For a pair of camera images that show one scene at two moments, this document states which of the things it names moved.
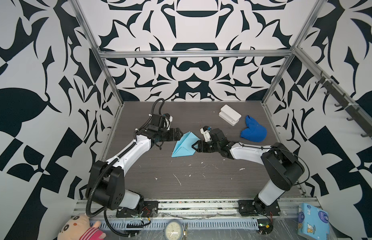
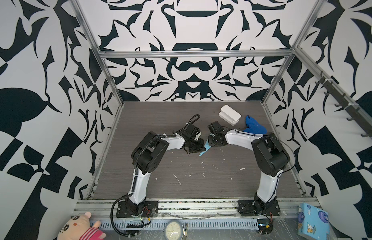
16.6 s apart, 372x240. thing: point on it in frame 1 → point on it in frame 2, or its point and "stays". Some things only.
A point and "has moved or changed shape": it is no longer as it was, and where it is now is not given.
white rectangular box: (229, 115) stays
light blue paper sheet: (184, 147) has moved or changed shape
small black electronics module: (265, 226) stays
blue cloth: (254, 132) stays
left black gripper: (177, 137) → (201, 147)
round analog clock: (173, 230) stays
